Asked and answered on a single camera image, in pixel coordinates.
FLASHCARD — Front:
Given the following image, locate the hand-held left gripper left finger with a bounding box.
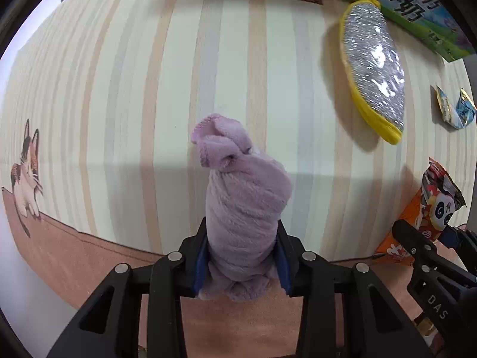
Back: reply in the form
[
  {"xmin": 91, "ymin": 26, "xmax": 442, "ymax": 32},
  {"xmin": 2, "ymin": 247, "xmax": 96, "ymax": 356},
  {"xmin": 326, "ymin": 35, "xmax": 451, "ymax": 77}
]
[{"xmin": 48, "ymin": 218, "xmax": 209, "ymax": 358}]

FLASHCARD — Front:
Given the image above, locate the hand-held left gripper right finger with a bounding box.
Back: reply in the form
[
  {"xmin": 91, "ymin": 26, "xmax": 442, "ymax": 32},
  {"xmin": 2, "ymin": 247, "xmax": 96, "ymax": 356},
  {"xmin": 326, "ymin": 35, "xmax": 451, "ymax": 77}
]
[{"xmin": 275, "ymin": 219, "xmax": 438, "ymax": 358}]

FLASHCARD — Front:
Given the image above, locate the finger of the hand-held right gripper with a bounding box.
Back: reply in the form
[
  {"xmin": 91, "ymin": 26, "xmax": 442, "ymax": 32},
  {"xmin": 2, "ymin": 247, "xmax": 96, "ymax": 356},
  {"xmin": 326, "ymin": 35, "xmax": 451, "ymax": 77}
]
[
  {"xmin": 391, "ymin": 219, "xmax": 477, "ymax": 345},
  {"xmin": 441, "ymin": 225, "xmax": 477, "ymax": 277}
]

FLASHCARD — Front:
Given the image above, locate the orange panda snack packet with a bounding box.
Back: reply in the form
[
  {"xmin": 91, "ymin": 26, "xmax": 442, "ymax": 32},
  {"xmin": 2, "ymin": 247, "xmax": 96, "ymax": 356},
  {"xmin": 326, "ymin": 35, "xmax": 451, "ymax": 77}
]
[{"xmin": 373, "ymin": 158, "xmax": 467, "ymax": 267}]

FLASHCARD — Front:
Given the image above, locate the purple fluffy towel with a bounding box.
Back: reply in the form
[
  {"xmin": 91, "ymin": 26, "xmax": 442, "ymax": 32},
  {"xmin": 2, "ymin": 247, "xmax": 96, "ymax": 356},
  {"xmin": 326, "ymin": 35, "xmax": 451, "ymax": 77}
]
[{"xmin": 191, "ymin": 113, "xmax": 293, "ymax": 303}]

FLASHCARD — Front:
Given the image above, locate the small blue white snack packet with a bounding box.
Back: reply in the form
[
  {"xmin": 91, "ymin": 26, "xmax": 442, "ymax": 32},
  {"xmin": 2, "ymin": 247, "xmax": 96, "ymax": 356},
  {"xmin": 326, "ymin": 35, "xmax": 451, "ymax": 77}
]
[
  {"xmin": 447, "ymin": 88, "xmax": 477, "ymax": 131},
  {"xmin": 435, "ymin": 85, "xmax": 460, "ymax": 124}
]

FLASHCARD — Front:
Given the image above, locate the striped cat print tablecloth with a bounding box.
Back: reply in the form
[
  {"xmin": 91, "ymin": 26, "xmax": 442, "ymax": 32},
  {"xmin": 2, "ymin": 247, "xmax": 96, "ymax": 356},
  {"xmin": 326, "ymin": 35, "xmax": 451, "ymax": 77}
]
[{"xmin": 0, "ymin": 0, "xmax": 477, "ymax": 358}]

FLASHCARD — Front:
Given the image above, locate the yellow silver scouring pad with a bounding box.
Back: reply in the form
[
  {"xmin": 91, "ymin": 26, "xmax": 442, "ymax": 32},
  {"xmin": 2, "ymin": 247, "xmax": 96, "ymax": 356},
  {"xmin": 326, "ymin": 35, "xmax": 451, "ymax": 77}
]
[{"xmin": 338, "ymin": 0, "xmax": 407, "ymax": 145}]

